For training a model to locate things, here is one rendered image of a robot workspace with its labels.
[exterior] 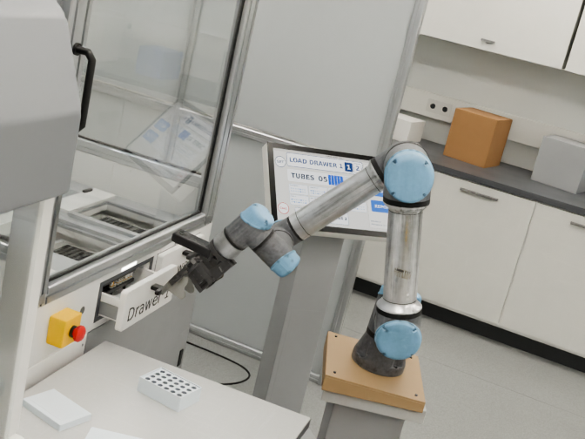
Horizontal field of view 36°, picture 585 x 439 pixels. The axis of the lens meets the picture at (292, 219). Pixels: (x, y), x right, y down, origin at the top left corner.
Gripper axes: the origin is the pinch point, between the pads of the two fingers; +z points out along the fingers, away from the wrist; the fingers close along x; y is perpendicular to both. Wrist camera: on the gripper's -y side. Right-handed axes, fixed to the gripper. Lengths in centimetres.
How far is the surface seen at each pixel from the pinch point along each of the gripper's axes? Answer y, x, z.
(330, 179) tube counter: 1, 90, -24
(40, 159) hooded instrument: -19, -90, -50
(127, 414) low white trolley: 19.5, -38.8, 5.3
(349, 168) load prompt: 2, 98, -30
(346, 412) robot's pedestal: 56, 14, -11
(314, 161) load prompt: -7, 89, -24
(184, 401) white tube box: 25.6, -28.3, -1.7
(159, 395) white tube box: 20.9, -29.2, 2.3
